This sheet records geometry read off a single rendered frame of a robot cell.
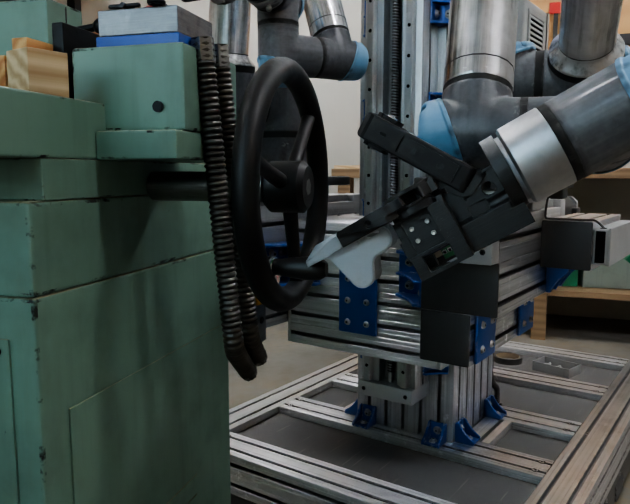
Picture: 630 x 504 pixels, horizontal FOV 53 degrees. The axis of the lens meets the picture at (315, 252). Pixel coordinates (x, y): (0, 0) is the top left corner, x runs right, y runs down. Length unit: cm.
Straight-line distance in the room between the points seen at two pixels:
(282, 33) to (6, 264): 69
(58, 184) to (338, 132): 351
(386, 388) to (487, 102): 86
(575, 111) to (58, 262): 49
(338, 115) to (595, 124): 359
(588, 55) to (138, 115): 71
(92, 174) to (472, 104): 40
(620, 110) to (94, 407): 58
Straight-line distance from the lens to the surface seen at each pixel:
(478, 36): 73
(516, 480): 142
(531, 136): 57
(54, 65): 69
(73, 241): 68
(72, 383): 70
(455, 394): 147
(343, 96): 412
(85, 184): 70
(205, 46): 72
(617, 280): 350
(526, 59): 118
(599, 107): 57
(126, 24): 74
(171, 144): 67
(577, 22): 107
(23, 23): 89
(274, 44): 117
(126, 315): 77
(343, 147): 409
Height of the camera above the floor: 83
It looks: 7 degrees down
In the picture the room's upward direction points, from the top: straight up
